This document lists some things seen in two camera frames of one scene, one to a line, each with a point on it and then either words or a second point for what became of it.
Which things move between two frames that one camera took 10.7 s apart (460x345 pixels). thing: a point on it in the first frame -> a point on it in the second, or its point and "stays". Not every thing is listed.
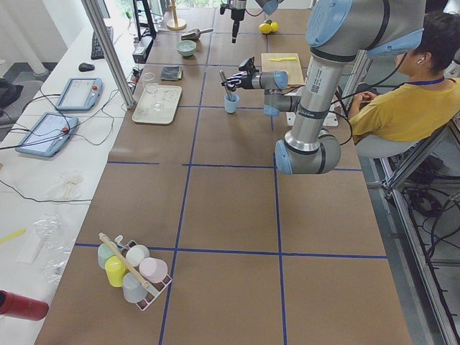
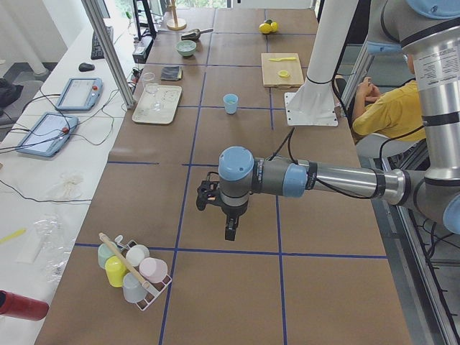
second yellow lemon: (264, 28) stays
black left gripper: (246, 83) -> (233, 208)
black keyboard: (96, 51) stays
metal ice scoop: (194, 34) stays
